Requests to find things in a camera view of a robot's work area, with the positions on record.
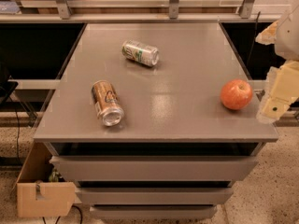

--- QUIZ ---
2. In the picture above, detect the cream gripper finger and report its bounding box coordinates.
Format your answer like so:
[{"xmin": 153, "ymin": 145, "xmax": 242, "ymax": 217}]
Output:
[
  {"xmin": 256, "ymin": 60, "xmax": 299, "ymax": 124},
  {"xmin": 255, "ymin": 21, "xmax": 278, "ymax": 45}
]

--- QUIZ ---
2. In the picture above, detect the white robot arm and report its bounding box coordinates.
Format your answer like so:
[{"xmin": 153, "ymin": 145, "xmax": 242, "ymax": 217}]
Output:
[{"xmin": 255, "ymin": 0, "xmax": 299, "ymax": 123}]

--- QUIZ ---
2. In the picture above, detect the green white soda can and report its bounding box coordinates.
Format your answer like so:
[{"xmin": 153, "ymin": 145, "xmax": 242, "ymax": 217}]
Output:
[{"xmin": 121, "ymin": 40, "xmax": 159, "ymax": 67}]

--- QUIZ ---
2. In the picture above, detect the orange soda can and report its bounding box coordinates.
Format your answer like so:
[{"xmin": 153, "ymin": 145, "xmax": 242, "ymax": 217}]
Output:
[{"xmin": 92, "ymin": 80, "xmax": 124, "ymax": 127}]

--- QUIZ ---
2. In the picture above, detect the red orange apple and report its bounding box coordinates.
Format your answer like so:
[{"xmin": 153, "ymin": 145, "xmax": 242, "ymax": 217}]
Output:
[{"xmin": 221, "ymin": 79, "xmax": 253, "ymax": 110}]

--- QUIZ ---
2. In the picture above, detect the grey drawer cabinet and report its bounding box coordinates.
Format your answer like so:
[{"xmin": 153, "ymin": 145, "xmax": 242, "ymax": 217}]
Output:
[{"xmin": 33, "ymin": 22, "xmax": 279, "ymax": 220}]

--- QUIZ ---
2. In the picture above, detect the top grey drawer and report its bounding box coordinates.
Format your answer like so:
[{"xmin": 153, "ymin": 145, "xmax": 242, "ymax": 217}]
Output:
[{"xmin": 50, "ymin": 156, "xmax": 257, "ymax": 182}]

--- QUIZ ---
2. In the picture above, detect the grey drawer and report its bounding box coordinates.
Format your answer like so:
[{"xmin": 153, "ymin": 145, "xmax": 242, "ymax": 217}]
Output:
[
  {"xmin": 90, "ymin": 205, "xmax": 217, "ymax": 219},
  {"xmin": 76, "ymin": 188, "xmax": 233, "ymax": 205},
  {"xmin": 50, "ymin": 156, "xmax": 257, "ymax": 182}
]

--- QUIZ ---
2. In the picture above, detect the bottom grey drawer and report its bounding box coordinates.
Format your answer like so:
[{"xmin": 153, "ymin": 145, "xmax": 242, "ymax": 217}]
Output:
[{"xmin": 90, "ymin": 205, "xmax": 217, "ymax": 219}]

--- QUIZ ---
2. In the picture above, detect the middle grey drawer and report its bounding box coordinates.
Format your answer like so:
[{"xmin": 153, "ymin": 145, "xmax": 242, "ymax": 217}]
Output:
[{"xmin": 76, "ymin": 188, "xmax": 233, "ymax": 205}]

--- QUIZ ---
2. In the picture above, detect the open cardboard box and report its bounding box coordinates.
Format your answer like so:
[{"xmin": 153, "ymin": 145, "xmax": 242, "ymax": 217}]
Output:
[{"xmin": 15, "ymin": 143, "xmax": 76, "ymax": 217}]

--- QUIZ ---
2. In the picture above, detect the metal shelf frame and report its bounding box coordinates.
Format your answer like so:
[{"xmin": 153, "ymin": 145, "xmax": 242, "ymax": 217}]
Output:
[{"xmin": 1, "ymin": 0, "xmax": 292, "ymax": 23}]

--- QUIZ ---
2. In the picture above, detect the black floor cable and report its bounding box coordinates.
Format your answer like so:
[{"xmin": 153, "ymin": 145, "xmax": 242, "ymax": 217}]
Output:
[{"xmin": 8, "ymin": 95, "xmax": 22, "ymax": 166}]

